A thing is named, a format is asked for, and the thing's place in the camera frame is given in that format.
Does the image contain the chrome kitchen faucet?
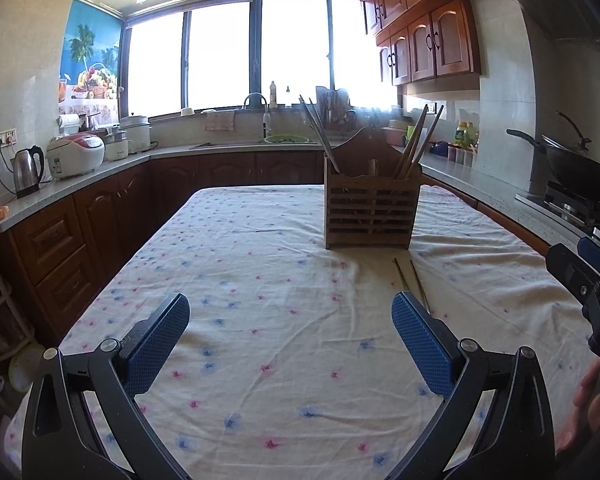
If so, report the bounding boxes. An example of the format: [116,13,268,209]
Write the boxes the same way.
[242,92,272,136]

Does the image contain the white storage rack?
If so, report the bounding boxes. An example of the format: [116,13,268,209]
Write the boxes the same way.
[0,232,36,361]

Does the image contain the gas stove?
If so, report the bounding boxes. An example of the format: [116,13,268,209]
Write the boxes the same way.
[515,180,600,233]

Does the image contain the small white blender appliance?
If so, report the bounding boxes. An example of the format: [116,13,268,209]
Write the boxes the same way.
[104,130,131,162]

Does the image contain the black wok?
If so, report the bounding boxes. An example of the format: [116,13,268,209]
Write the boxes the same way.
[506,111,600,202]

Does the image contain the floral white tablecloth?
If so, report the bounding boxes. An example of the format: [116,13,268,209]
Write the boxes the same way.
[5,184,600,480]

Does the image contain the metal chopstick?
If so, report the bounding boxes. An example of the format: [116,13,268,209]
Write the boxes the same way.
[302,96,340,173]
[298,94,337,173]
[307,98,342,172]

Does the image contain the wooden base cabinets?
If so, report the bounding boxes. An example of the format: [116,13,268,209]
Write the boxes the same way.
[0,152,551,346]

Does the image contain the thin brown chopstick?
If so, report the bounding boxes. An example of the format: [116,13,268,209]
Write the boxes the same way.
[410,259,432,316]

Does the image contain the wooden utensil holder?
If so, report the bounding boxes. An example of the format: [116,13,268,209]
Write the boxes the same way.
[323,127,423,251]

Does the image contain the wooden wall cabinets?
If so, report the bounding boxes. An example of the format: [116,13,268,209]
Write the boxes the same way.
[354,0,482,87]

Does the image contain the white round lid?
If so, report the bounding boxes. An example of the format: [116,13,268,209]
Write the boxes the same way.
[7,344,47,392]

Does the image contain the hanging dish cloth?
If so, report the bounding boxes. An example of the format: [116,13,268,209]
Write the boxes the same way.
[205,110,236,132]

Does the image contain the large kitchen window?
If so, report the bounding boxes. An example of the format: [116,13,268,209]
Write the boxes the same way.
[120,0,406,121]

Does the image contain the steel electric kettle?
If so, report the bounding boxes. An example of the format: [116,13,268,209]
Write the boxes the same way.
[10,145,46,199]

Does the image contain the wire dish rack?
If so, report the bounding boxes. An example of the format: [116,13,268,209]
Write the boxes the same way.
[320,107,361,133]

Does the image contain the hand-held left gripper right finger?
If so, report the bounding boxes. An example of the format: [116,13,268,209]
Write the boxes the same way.
[387,291,556,480]

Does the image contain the long wooden chopstick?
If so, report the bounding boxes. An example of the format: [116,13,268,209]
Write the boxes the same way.
[395,105,428,179]
[409,105,445,179]

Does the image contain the person's right hand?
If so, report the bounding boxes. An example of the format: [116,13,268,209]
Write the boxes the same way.
[555,360,600,457]

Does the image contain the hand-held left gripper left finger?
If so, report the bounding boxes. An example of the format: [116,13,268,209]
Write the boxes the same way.
[21,292,191,480]

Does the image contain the fruit and palm wall poster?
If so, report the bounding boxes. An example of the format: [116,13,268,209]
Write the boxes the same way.
[57,0,126,118]

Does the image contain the large white electric cooker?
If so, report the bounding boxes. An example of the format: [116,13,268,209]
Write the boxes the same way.
[119,113,153,154]

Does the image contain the white and red rice cooker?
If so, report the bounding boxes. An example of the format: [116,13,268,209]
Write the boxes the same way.
[46,132,106,181]

